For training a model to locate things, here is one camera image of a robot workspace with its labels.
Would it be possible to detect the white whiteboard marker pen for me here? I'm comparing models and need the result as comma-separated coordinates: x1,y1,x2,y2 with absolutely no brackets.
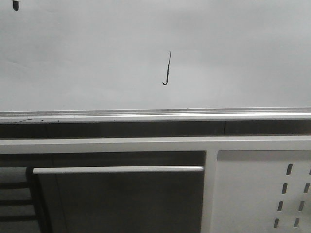
12,0,20,11

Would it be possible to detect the large whiteboard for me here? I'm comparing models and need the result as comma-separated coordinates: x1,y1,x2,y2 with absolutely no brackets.
0,0,311,112

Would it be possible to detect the aluminium whiteboard marker tray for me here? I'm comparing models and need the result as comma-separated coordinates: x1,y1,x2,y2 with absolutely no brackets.
0,107,311,124

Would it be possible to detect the dark panel with white bar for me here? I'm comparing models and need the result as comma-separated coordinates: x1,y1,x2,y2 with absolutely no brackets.
33,166,204,233

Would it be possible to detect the white perforated metal panel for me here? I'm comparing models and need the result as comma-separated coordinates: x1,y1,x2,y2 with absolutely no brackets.
212,150,311,233

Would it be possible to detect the white metal frame stand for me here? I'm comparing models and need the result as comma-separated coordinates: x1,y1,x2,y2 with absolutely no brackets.
0,136,311,233

